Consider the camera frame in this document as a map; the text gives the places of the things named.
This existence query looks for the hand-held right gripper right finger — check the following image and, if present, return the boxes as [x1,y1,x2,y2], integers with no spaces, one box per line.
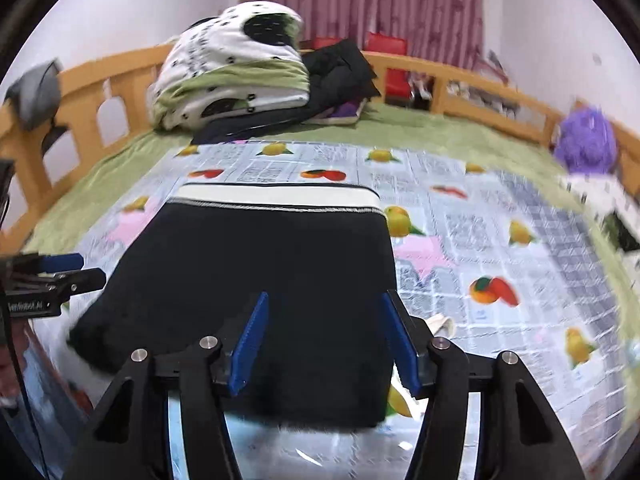
[380,290,586,480]

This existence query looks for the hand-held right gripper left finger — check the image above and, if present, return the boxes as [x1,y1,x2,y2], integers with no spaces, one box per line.
[62,291,271,480]

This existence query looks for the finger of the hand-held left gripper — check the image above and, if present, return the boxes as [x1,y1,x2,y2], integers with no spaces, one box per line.
[41,253,84,272]
[49,268,107,297]

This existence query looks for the black pants with white waistband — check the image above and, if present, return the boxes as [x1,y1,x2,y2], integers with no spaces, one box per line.
[67,182,398,431]

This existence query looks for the fruit print mat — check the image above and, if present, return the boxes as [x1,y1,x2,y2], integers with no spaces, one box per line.
[20,140,632,480]

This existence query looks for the grey hanging cloth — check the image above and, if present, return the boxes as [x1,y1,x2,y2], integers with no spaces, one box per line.
[4,59,64,132]

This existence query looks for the green bed sheet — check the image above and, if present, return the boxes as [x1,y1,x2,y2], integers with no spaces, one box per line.
[22,101,640,321]

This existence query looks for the purple book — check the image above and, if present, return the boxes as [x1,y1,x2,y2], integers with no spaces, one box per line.
[314,100,367,125]

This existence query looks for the white flowered pillow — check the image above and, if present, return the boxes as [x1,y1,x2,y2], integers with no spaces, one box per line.
[559,174,640,253]

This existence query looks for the folded white flowered quilt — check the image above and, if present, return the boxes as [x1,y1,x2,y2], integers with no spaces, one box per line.
[147,2,311,132]

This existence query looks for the clutter behind bed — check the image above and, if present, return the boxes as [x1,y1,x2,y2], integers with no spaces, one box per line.
[442,49,521,118]

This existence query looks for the red object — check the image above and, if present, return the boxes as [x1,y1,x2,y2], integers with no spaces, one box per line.
[366,31,413,97]

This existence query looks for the purple plush toy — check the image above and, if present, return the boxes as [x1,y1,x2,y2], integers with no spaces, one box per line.
[552,102,619,176]

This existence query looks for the black jacket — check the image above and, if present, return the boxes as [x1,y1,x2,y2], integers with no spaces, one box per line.
[192,39,379,145]

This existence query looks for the pink striped curtain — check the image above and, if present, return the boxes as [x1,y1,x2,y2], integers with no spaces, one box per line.
[242,0,486,63]

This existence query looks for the wooden bed frame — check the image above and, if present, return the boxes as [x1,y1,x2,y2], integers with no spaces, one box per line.
[0,42,640,248]

